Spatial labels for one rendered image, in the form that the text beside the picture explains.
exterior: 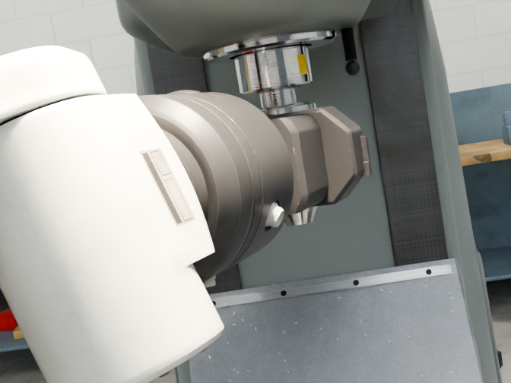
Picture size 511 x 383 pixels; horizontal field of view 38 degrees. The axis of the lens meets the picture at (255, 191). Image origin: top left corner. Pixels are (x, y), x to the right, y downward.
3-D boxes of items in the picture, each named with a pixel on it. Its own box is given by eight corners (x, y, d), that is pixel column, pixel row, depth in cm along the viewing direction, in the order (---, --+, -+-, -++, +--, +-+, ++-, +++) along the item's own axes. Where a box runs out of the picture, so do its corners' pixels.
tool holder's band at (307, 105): (331, 112, 49) (329, 97, 48) (288, 121, 45) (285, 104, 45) (276, 121, 52) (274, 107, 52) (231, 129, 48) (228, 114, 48)
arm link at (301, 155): (357, 68, 43) (285, 67, 32) (382, 233, 44) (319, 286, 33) (167, 103, 48) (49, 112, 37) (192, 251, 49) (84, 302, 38)
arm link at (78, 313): (207, 55, 33) (43, 48, 23) (316, 271, 33) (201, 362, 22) (33, 169, 38) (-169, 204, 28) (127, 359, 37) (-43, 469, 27)
